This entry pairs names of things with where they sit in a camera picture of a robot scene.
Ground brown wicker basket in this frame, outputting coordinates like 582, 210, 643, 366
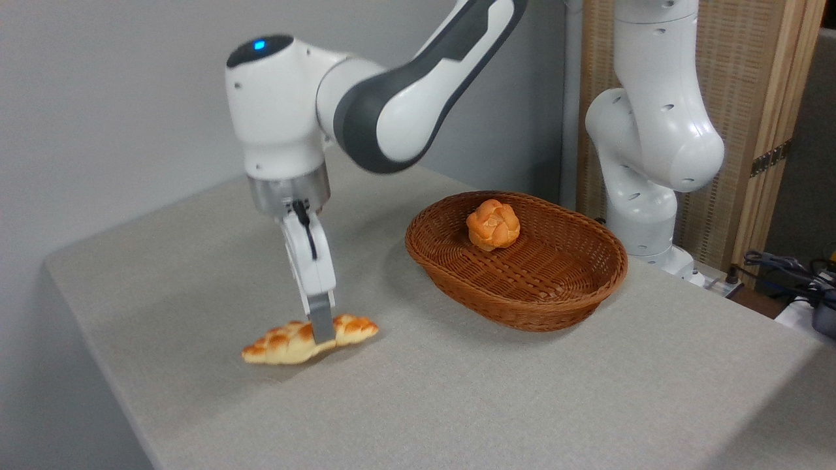
404, 191, 629, 333

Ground round orange bread roll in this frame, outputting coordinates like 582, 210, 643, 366
466, 199, 522, 252

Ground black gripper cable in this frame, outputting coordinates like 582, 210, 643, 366
291, 199, 319, 261

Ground wooden woven folding screen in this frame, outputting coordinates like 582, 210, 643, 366
577, 0, 828, 272

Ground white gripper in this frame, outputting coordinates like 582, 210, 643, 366
278, 208, 338, 345

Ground metal screen hinge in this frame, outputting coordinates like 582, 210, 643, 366
749, 140, 793, 178

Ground dark cable bundle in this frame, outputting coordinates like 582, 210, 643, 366
731, 250, 836, 307

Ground long braided bread loaf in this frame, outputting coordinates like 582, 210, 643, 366
241, 314, 379, 365

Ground white power strip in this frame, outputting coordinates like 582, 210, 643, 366
700, 273, 745, 299

